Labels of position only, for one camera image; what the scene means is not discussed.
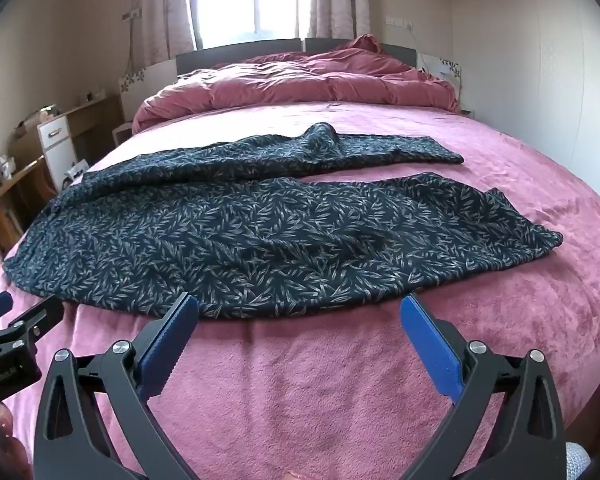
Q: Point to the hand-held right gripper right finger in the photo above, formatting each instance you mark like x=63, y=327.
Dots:
x=432, y=345

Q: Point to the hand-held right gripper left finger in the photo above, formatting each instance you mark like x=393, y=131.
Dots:
x=167, y=345

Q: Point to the dark leaf print pants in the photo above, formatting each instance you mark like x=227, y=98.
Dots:
x=230, y=240

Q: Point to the person's left hand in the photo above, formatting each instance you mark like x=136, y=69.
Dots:
x=4, y=417

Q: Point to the wooden side table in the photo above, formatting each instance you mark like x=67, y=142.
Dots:
x=10, y=195

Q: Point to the pink fleece blanket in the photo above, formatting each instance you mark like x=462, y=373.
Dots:
x=330, y=395

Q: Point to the white printed box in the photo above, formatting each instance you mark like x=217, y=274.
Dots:
x=77, y=170

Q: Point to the white drawer cabinet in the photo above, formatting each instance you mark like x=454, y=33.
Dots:
x=60, y=150

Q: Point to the light grey cloth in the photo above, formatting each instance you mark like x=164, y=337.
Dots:
x=576, y=462

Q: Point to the white bedside stand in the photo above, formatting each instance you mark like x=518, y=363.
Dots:
x=122, y=135

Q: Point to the brown wooden desk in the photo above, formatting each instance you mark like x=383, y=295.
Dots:
x=97, y=112

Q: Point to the white floral bed panel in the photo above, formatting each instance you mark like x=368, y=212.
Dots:
x=442, y=72
x=145, y=77

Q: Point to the grey headboard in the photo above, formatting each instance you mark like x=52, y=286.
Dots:
x=195, y=60

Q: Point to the dark pink duvet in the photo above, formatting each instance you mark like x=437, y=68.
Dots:
x=290, y=85

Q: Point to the pale patterned curtain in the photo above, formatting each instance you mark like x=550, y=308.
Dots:
x=335, y=0
x=165, y=10

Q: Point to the bright window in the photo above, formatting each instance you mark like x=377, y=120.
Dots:
x=240, y=0

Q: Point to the white wall outlet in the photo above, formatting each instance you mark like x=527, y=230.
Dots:
x=399, y=22
x=131, y=13

